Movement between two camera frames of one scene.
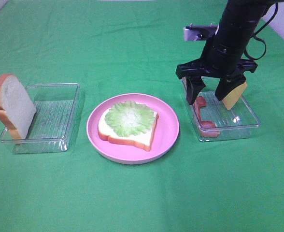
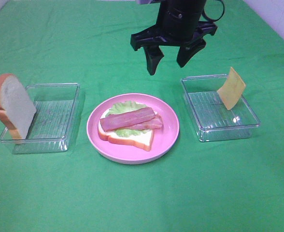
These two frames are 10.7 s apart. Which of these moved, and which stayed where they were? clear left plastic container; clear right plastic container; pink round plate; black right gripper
Moved: black right gripper
Stayed: clear right plastic container; pink round plate; clear left plastic container
